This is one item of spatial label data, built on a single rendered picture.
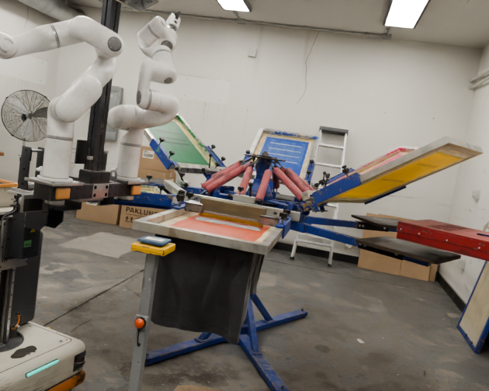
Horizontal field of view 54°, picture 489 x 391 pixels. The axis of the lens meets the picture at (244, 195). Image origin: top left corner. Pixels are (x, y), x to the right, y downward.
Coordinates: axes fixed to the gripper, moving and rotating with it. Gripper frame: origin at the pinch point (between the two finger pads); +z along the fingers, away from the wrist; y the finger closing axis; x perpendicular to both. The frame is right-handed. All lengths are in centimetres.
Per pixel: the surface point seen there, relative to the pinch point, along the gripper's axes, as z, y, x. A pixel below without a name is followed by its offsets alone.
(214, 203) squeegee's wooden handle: -40, 58, 63
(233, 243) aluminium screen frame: -95, 27, 54
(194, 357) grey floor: -70, 153, 111
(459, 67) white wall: 329, -19, 368
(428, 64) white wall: 338, 3, 340
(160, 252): -110, 33, 26
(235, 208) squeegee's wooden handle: -43, 51, 72
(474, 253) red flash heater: -80, -18, 160
